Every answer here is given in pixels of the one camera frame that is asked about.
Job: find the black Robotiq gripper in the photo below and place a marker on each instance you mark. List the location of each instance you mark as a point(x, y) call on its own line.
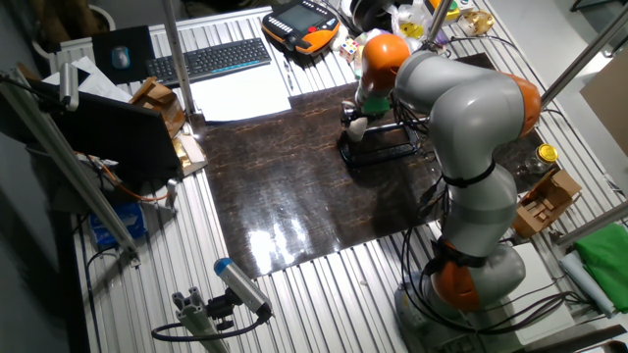
point(352, 110)

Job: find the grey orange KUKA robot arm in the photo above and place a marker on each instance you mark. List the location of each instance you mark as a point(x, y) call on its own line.
point(471, 117)

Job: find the glass jar with yellow lid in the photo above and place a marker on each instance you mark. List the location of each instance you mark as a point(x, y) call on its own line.
point(546, 153)

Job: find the black metal C-clamp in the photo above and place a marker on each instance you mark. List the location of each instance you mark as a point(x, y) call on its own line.
point(380, 153)

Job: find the yellow sponge block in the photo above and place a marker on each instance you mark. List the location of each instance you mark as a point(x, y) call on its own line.
point(358, 61)

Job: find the Rubik's cube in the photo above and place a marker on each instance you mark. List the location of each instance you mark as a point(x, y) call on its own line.
point(348, 49)

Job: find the white soft rounded toy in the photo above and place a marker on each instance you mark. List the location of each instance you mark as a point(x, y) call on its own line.
point(338, 43)

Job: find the dark marble pattern mat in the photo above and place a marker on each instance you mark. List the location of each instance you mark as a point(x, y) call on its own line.
point(275, 196)

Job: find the black round spool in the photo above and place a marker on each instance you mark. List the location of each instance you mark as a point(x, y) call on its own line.
point(368, 15)

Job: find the large white paper sheet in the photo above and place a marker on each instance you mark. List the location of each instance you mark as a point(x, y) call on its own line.
point(240, 95)

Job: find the orange black teach pendant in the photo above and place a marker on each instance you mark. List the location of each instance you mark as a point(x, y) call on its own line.
point(299, 19)

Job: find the clear plastic bag yellow contents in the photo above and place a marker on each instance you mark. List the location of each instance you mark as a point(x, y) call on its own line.
point(409, 27)

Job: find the black computer keyboard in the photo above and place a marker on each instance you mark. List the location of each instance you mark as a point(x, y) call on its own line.
point(211, 60)

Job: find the yellow green button box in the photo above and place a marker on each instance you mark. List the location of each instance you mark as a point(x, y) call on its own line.
point(451, 10)

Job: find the gold foil box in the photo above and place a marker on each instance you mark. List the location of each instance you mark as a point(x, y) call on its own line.
point(189, 154)

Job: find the small open brown cardboard box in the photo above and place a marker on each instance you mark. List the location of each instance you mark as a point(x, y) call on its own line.
point(159, 100)

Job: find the cardboard box with inserts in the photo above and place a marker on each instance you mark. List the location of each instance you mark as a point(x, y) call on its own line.
point(544, 206)

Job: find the black mouse pad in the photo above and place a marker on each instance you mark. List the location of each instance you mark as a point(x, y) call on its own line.
point(140, 49)

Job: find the black laptop screen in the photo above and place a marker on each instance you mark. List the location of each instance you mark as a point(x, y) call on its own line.
point(118, 132)

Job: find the grey computer mouse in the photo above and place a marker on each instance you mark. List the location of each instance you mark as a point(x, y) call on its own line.
point(120, 57)

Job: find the short aluminium profile stub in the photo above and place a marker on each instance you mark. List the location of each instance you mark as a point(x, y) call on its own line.
point(193, 314)

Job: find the blue tissue pack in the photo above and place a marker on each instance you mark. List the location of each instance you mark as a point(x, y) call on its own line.
point(118, 223)

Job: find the loose white paper pile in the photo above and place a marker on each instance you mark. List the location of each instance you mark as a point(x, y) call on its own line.
point(98, 83)

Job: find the white flat board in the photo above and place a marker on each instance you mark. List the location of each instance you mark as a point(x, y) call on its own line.
point(544, 294)

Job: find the brown cardboard panel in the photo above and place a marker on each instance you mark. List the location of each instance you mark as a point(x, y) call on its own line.
point(608, 103)

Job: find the pale rolled sheet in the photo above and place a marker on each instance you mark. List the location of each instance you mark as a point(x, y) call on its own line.
point(586, 282)

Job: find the green cloth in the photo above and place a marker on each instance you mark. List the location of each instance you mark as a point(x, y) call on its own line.
point(606, 260)

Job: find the green printed camera mount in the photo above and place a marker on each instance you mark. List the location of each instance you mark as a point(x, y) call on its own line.
point(377, 105)

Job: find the slim metal stand post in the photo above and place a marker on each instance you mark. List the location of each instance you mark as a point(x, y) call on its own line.
point(439, 17)

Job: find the tall aluminium frame post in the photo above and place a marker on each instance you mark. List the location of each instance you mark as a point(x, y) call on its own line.
point(177, 59)

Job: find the silver camera with blue cap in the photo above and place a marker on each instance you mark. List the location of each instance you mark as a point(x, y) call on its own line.
point(240, 284)

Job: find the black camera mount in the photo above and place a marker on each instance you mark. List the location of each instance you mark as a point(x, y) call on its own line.
point(221, 309)

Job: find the diagonal aluminium frame bar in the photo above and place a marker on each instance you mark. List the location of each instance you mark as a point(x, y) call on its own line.
point(579, 61)

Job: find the plain silver depth camera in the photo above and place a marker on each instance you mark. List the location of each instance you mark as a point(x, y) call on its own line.
point(68, 85)

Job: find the long slanted aluminium frame bar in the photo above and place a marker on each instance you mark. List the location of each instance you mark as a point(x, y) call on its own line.
point(64, 162)

